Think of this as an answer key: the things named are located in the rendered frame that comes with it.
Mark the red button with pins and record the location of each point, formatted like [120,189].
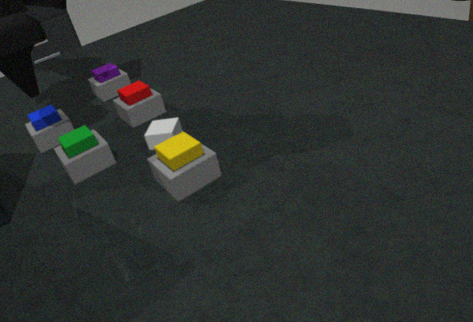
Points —
[138,103]

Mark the green button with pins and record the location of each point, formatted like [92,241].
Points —
[83,153]

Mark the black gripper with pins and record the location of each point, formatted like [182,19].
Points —
[19,33]

